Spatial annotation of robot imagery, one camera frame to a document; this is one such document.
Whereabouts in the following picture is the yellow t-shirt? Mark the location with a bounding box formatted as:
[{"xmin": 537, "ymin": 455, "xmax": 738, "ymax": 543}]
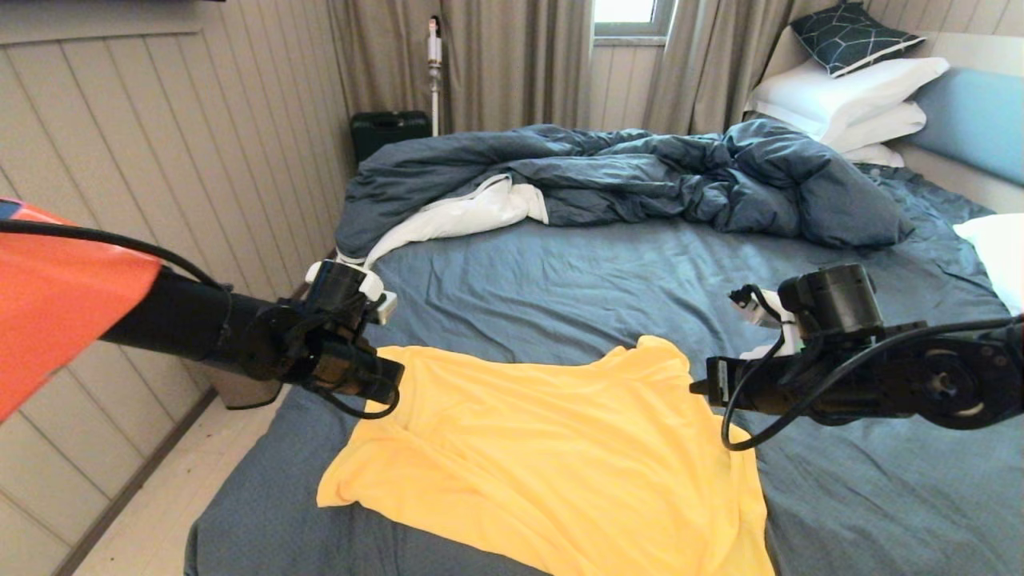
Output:
[{"xmin": 316, "ymin": 335, "xmax": 775, "ymax": 576}]

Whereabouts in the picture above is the brown metal trash bin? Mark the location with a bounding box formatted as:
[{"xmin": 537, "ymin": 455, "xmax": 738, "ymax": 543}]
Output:
[{"xmin": 200, "ymin": 364, "xmax": 287, "ymax": 411}]

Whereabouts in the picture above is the dark blue bed sheet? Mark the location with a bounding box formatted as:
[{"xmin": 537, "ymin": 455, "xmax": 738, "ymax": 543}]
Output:
[{"xmin": 186, "ymin": 164, "xmax": 1024, "ymax": 576}]

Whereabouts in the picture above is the white duvet lining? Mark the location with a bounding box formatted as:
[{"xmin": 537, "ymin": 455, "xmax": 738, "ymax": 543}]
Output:
[{"xmin": 336, "ymin": 174, "xmax": 550, "ymax": 270}]

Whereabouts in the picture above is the crumpled dark blue duvet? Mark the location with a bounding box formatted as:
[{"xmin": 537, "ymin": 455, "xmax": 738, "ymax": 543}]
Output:
[{"xmin": 334, "ymin": 120, "xmax": 914, "ymax": 262}]

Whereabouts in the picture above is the small white pillow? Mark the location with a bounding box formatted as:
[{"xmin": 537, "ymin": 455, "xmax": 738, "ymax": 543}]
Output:
[{"xmin": 838, "ymin": 144, "xmax": 905, "ymax": 170}]

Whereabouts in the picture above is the dark green hard case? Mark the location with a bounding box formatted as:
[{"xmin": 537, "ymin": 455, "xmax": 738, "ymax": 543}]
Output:
[{"xmin": 350, "ymin": 112, "xmax": 433, "ymax": 167}]

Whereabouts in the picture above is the flat white pillow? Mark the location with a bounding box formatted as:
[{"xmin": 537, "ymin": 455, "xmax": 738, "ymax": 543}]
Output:
[{"xmin": 816, "ymin": 102, "xmax": 926, "ymax": 156}]

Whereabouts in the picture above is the large white pillow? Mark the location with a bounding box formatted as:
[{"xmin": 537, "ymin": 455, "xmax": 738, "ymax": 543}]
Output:
[{"xmin": 744, "ymin": 58, "xmax": 950, "ymax": 145}]

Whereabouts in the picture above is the light blue headboard pad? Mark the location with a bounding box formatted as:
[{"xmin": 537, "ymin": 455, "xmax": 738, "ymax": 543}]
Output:
[{"xmin": 906, "ymin": 70, "xmax": 1024, "ymax": 190}]

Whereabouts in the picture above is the white stick vacuum cleaner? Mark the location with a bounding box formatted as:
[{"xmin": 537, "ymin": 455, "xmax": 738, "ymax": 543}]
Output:
[{"xmin": 426, "ymin": 18, "xmax": 445, "ymax": 138}]

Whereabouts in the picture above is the narrow beige curtain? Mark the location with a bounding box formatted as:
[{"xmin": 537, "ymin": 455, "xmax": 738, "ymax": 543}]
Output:
[{"xmin": 640, "ymin": 0, "xmax": 845, "ymax": 138}]

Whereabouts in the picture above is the wide beige curtain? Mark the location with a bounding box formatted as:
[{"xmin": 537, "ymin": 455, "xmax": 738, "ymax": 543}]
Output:
[{"xmin": 326, "ymin": 0, "xmax": 593, "ymax": 137}]

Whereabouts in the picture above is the dark geometric pattern cushion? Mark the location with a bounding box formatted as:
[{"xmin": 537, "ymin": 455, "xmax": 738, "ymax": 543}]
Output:
[{"xmin": 788, "ymin": 4, "xmax": 925, "ymax": 80}]

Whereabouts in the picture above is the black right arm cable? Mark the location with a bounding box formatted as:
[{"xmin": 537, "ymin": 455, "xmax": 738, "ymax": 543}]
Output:
[{"xmin": 720, "ymin": 284, "xmax": 1024, "ymax": 453}]

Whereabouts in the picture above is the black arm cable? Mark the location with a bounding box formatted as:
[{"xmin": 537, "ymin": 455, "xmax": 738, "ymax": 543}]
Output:
[
  {"xmin": 0, "ymin": 220, "xmax": 401, "ymax": 421},
  {"xmin": 720, "ymin": 284, "xmax": 1024, "ymax": 453}
]

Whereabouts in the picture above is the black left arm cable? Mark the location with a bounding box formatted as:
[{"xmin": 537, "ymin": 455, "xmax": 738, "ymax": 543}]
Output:
[{"xmin": 0, "ymin": 220, "xmax": 401, "ymax": 421}]

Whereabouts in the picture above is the beige headboard frame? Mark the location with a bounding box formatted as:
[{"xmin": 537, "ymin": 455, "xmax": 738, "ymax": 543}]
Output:
[{"xmin": 756, "ymin": 30, "xmax": 1024, "ymax": 215}]

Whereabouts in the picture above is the window with grey frame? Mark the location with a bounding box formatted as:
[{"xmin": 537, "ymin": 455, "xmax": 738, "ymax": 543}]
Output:
[{"xmin": 590, "ymin": 0, "xmax": 677, "ymax": 42}]

